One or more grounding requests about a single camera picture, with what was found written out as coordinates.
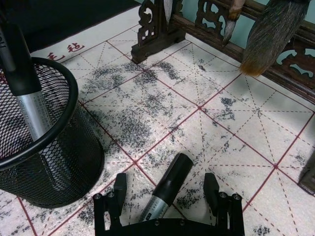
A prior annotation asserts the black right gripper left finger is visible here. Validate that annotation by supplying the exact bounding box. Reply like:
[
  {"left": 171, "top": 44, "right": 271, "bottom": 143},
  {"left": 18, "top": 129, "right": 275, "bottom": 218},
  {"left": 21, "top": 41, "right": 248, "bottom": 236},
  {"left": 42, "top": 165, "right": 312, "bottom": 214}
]
[{"left": 93, "top": 173, "right": 128, "bottom": 228}]

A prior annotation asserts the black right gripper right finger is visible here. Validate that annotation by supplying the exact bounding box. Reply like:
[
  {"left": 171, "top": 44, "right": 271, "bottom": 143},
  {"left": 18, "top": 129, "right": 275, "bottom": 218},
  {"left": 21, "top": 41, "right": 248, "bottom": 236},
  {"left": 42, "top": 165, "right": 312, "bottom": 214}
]
[{"left": 203, "top": 173, "right": 243, "bottom": 228}]

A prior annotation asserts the silver marker with black cap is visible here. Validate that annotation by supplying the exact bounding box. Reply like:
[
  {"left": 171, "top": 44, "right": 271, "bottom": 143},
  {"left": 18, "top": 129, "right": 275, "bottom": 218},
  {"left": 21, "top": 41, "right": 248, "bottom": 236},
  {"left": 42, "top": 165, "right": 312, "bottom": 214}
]
[
  {"left": 137, "top": 152, "right": 194, "bottom": 223},
  {"left": 0, "top": 0, "right": 63, "bottom": 177}
]

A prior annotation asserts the black mesh pen holder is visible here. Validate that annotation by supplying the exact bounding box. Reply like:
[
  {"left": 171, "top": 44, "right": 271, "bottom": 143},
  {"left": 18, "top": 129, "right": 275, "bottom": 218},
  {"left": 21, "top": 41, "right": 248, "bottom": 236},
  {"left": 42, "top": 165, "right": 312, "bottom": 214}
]
[{"left": 0, "top": 57, "right": 105, "bottom": 209}]

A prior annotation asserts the white gridded calligraphy felt mat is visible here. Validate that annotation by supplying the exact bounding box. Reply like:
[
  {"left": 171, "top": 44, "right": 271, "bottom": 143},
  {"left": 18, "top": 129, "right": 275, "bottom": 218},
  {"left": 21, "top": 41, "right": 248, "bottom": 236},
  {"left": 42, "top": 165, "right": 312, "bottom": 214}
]
[{"left": 0, "top": 6, "right": 315, "bottom": 236}]

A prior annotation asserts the carved dark wooden brush rack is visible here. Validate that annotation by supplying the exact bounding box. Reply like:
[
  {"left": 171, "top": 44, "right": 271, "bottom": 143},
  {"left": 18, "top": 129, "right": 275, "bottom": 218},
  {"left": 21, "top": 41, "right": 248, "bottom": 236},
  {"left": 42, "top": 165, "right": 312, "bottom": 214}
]
[{"left": 130, "top": 0, "right": 315, "bottom": 195}]

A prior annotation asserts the large brown-tipped calligraphy brush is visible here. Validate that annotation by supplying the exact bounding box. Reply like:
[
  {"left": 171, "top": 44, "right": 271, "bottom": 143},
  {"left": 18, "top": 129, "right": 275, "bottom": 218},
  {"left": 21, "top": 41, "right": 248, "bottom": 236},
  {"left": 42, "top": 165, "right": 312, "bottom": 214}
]
[{"left": 239, "top": 0, "right": 309, "bottom": 78}]

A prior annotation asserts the small grey-tipped calligraphy brush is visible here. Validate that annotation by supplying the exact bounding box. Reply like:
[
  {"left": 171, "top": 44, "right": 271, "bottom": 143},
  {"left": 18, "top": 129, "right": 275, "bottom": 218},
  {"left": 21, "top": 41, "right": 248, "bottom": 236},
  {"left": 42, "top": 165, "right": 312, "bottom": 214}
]
[{"left": 222, "top": 0, "right": 244, "bottom": 47}]

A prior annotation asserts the white-tipped calligraphy brush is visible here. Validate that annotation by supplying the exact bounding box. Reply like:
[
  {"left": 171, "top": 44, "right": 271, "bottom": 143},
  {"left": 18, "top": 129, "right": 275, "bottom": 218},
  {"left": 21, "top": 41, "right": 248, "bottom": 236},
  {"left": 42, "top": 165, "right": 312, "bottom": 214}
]
[{"left": 163, "top": 0, "right": 174, "bottom": 24}]

